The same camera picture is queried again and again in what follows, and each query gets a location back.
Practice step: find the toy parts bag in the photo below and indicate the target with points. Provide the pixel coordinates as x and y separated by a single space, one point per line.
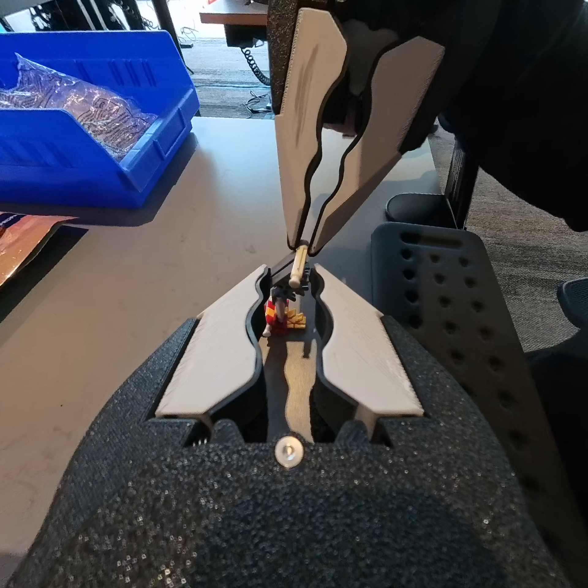
27 243

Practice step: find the wooden background table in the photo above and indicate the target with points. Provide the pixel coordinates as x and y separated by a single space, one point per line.
234 18

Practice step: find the white toy rod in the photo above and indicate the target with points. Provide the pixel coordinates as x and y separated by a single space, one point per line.
299 266

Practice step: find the black mesh chair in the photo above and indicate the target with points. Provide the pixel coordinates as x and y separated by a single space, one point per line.
574 303

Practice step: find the clear plastic bag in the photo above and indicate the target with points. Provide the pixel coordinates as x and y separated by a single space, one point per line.
69 105

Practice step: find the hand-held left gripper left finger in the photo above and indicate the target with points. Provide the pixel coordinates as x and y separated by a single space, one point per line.
216 363

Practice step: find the black office chair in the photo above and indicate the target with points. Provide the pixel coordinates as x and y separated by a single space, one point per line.
418 209

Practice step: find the grey red yellow toy assembly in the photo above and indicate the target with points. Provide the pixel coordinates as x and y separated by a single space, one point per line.
280 321

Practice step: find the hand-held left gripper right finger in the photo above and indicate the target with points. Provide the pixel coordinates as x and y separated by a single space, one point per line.
363 363

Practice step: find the black metal pole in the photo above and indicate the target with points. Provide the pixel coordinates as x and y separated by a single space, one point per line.
175 36

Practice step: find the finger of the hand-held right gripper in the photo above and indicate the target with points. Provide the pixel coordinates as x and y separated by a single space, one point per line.
386 138
303 138

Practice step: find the blue plastic bin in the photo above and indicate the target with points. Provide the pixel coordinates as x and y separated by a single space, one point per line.
69 160

